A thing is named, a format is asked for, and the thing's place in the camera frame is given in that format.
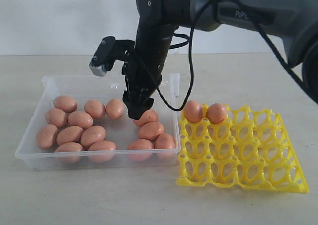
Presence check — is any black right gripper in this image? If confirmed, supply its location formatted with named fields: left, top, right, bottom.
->
left=121, top=23, right=174, bottom=120

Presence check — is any brown egg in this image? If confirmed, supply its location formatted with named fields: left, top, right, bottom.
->
left=53, top=95, right=77, bottom=113
left=127, top=139, right=154, bottom=161
left=133, top=109, right=158, bottom=127
left=155, top=133, right=175, bottom=160
left=88, top=140, right=117, bottom=163
left=45, top=108, right=68, bottom=128
left=56, top=126, right=84, bottom=145
left=184, top=100, right=203, bottom=123
left=139, top=121, right=164, bottom=141
left=36, top=124, right=59, bottom=150
left=80, top=125, right=106, bottom=148
left=55, top=142, right=84, bottom=164
left=84, top=99, right=106, bottom=119
left=105, top=98, right=124, bottom=120
left=68, top=111, right=93, bottom=129
left=206, top=103, right=227, bottom=124

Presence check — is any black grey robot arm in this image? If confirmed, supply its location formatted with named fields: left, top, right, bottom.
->
left=123, top=0, right=318, bottom=119

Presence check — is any clear plastic bin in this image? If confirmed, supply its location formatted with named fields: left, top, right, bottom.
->
left=15, top=73, right=181, bottom=170

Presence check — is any yellow plastic egg tray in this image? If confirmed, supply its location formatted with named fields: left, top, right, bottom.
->
left=176, top=105, right=309, bottom=194

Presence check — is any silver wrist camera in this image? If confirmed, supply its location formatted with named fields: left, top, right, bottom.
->
left=89, top=36, right=116, bottom=77

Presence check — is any black camera cable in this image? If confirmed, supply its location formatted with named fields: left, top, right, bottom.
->
left=134, top=0, right=309, bottom=112

